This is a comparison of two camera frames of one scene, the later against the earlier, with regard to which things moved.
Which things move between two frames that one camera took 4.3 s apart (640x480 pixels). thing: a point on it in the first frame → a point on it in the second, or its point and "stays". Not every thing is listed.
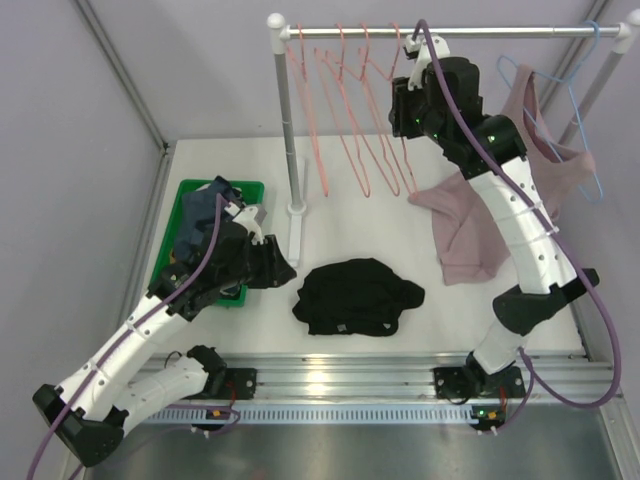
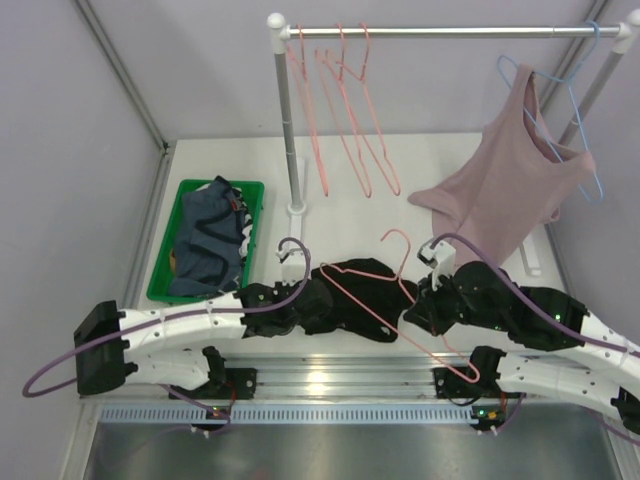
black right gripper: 401,98 → 427,299
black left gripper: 270,258 → 314,307
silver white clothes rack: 626,32 stays
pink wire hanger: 390,77 → 323,266
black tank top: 357,297 stays
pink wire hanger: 300,75 stays
